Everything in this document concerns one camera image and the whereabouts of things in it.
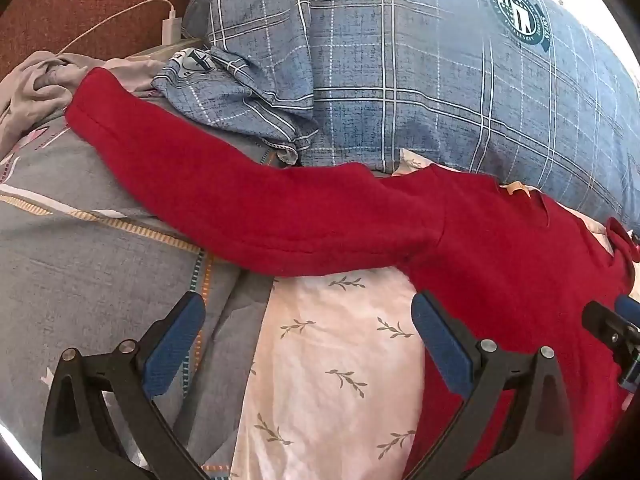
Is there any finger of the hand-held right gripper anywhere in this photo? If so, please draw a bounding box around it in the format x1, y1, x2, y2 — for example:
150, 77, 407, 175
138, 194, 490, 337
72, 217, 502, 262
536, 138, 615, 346
582, 295, 640, 391

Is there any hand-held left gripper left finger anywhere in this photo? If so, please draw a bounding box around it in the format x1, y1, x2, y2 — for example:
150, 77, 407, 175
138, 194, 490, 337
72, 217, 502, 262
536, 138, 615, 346
41, 291, 211, 480

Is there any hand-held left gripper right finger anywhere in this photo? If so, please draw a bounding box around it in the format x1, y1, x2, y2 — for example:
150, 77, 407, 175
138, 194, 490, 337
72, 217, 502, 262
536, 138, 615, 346
410, 290, 576, 480

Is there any red knit sweater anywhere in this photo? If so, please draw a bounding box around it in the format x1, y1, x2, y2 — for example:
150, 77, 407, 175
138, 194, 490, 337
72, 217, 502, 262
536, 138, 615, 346
64, 66, 640, 480

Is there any white leaf-print cloth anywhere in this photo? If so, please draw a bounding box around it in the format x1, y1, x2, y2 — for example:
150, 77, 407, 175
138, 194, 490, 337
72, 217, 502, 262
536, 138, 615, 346
230, 149, 618, 480

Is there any grey striped blanket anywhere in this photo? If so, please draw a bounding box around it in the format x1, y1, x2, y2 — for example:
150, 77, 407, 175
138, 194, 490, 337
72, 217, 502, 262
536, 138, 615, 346
0, 110, 276, 480

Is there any crumpled blue plaid cloth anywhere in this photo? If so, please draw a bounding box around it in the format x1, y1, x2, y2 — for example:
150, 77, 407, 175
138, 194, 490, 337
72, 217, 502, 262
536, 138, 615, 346
151, 46, 321, 166

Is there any beige satin garment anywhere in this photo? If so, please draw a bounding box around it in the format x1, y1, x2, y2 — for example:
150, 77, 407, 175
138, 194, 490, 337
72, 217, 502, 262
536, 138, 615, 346
0, 51, 166, 161

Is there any white charging cable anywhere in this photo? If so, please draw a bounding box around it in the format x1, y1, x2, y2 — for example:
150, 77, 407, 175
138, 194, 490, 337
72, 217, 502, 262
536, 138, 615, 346
55, 0, 176, 56

